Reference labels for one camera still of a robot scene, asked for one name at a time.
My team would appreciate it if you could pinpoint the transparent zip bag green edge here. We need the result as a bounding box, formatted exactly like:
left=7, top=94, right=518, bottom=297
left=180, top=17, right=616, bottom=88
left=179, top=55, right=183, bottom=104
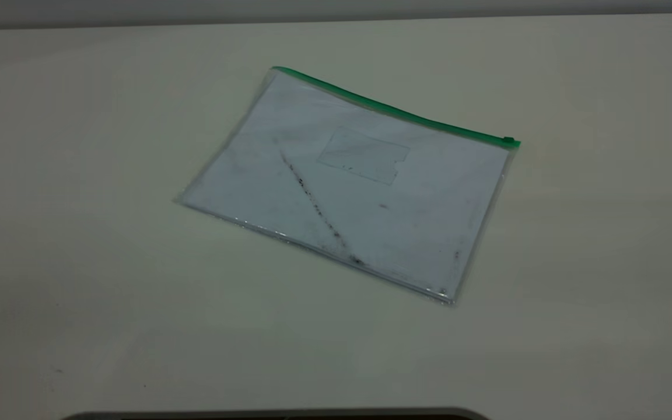
left=172, top=65, right=522, bottom=306

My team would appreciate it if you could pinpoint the dark grey rounded base edge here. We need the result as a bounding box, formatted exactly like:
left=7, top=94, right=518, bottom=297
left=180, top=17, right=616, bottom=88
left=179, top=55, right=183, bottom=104
left=61, top=407, right=492, bottom=420

